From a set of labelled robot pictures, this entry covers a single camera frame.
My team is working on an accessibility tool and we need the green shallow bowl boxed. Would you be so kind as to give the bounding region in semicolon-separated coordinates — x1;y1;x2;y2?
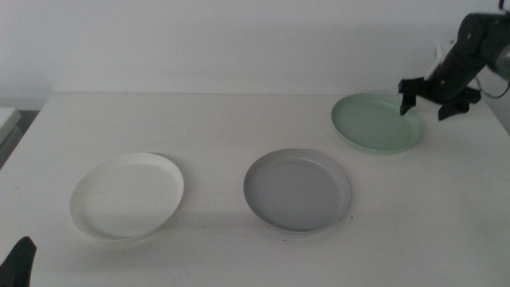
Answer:
331;92;424;155

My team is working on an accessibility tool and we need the grey shallow bowl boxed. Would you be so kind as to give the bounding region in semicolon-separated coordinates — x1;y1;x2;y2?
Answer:
242;147;351;234

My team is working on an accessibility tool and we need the white shallow bowl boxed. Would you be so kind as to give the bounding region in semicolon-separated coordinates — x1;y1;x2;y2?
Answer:
69;152;186;242

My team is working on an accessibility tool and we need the white side table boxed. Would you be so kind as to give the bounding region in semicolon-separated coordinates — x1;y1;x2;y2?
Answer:
0;107;26;168

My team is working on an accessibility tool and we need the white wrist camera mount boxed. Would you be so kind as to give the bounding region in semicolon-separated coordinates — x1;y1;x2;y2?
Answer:
422;38;457;82

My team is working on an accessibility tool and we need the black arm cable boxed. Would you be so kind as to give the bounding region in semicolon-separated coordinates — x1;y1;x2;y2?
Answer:
474;76;510;100

